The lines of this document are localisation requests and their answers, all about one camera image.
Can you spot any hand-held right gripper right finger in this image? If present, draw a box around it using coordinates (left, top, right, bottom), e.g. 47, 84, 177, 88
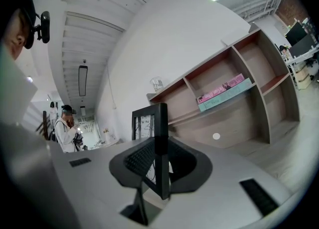
167, 136, 213, 195

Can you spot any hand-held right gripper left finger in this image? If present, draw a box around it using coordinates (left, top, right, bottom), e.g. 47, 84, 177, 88
109, 136, 157, 190

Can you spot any black picture frame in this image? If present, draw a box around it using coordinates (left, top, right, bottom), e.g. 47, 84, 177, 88
131, 103, 173, 201

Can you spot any wooden shelf unit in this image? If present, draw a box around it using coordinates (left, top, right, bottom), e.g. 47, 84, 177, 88
146, 22, 302, 149

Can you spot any white office desk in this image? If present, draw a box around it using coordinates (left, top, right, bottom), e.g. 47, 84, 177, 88
284, 45, 319, 91

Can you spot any teal book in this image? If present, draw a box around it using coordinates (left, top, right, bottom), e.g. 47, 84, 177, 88
197, 78, 253, 113

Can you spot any pink book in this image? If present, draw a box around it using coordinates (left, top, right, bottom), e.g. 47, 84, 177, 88
195, 73, 244, 105

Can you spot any clear glass jar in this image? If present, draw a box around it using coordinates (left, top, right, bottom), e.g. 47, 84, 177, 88
149, 76, 164, 93

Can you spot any wooden stair railing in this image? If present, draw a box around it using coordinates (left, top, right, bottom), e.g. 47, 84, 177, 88
34, 110, 51, 141

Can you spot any large black-framed ceiling light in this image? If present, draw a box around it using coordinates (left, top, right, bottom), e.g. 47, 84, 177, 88
78, 65, 89, 97

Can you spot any person's head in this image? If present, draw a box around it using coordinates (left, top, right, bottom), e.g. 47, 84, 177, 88
0, 0, 37, 61

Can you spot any black head-mounted camera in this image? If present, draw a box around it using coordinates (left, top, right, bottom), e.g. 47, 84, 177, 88
34, 10, 51, 44

